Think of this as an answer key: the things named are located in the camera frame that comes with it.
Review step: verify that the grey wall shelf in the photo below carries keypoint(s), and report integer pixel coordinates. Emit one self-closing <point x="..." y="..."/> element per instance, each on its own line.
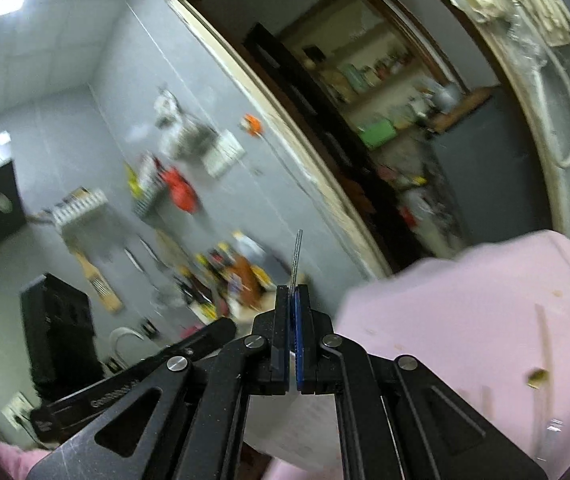
<point x="146" y="184"/>

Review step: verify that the steel faucet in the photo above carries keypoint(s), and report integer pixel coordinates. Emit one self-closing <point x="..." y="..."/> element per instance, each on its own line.
<point x="125" y="342"/>

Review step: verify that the wooden grater paddle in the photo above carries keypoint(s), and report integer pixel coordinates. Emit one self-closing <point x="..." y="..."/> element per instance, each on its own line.
<point x="93" y="275"/>

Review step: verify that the small gold spoon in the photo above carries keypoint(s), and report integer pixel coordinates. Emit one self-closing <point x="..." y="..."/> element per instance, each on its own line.
<point x="542" y="375"/>

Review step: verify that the pink tablecloth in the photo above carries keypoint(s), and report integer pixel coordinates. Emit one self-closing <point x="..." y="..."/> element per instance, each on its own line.
<point x="472" y="322"/>

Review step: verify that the wooden storage shelf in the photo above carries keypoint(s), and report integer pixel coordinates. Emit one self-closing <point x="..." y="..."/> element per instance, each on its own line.
<point x="371" y="58"/>

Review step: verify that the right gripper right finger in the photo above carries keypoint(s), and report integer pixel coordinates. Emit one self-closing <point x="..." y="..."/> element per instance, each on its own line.
<point x="396" y="419"/>

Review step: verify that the white wall socket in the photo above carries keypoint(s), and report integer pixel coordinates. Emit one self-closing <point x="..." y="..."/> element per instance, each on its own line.
<point x="222" y="154"/>

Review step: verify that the grey cabinet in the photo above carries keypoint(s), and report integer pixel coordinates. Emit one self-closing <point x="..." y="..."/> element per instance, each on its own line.
<point x="493" y="172"/>

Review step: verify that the clear bag of dried goods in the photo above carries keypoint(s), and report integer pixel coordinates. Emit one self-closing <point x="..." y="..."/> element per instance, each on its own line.
<point x="182" y="134"/>

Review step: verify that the white perforated utensil holder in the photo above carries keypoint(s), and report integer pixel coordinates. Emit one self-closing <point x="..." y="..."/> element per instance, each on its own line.
<point x="300" y="430"/>

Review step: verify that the green box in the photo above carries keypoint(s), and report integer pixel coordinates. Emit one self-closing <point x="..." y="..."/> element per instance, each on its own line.
<point x="376" y="134"/>

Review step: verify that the steel fork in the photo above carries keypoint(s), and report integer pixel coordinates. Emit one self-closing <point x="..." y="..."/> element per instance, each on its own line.
<point x="295" y="262"/>

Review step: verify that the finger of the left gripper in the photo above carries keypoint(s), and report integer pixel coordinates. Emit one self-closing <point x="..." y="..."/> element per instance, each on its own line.
<point x="202" y="343"/>

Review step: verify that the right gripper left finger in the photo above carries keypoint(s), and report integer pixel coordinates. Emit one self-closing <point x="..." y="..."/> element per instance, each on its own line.
<point x="186" y="418"/>

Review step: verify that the white wall basket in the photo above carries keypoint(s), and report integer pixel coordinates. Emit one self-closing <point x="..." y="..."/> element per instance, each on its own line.
<point x="78" y="208"/>

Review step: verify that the red plastic bag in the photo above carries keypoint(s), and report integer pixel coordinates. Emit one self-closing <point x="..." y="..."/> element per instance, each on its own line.
<point x="181" y="192"/>

